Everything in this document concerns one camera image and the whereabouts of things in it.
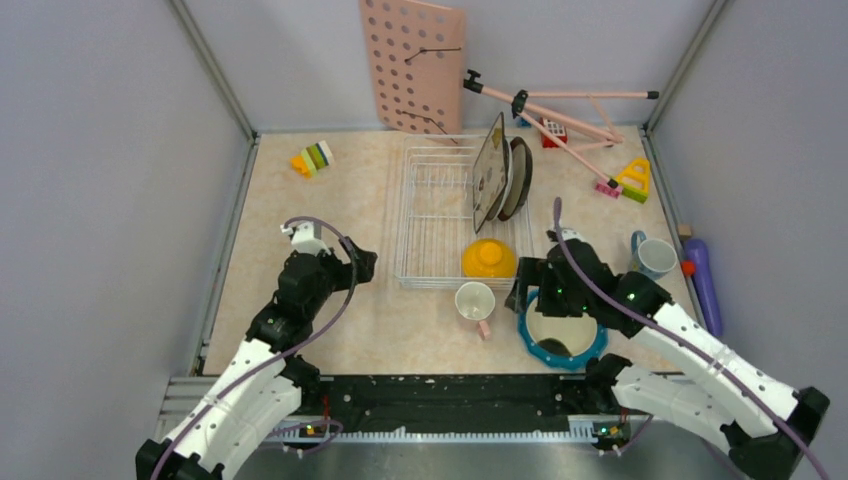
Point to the orange yellow bowl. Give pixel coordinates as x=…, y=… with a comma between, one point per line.
x=488, y=258

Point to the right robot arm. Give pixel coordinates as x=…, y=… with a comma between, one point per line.
x=762, y=425

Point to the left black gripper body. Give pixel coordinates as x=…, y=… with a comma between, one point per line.
x=335, y=276

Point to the white pink handled cup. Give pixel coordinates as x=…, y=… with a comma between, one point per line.
x=475, y=302

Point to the stacked colourful toy blocks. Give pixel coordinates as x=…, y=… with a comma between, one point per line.
x=312, y=159

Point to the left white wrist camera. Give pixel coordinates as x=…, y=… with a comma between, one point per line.
x=306, y=238

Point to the square floral plate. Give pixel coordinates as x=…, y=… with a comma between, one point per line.
x=487, y=173

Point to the yellow green toy block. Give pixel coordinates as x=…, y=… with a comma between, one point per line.
x=635, y=180

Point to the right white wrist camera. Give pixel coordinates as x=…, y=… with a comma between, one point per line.
x=565, y=233

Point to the blue white mug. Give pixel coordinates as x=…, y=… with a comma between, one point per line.
x=652, y=257

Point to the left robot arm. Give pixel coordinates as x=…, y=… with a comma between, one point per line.
x=266, y=379

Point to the white plate red characters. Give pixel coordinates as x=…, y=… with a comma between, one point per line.
x=507, y=181

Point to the pink toy block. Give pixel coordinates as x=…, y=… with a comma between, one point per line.
x=609, y=188

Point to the dark red rimmed plate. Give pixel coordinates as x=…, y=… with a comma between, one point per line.
x=522, y=173

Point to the purple handled tool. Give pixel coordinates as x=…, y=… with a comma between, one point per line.
x=696, y=265

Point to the blue rimmed bowl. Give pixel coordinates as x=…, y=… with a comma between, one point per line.
x=561, y=343

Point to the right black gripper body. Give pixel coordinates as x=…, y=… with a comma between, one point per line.
x=554, y=298

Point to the pink pegboard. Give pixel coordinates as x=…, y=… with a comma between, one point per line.
x=416, y=54

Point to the red white toy block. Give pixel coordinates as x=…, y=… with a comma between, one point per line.
x=555, y=130

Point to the white wire dish rack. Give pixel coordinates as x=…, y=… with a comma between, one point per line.
x=435, y=222

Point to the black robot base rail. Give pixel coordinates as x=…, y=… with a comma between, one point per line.
x=457, y=408

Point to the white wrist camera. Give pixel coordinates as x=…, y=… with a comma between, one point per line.
x=565, y=233
x=306, y=238

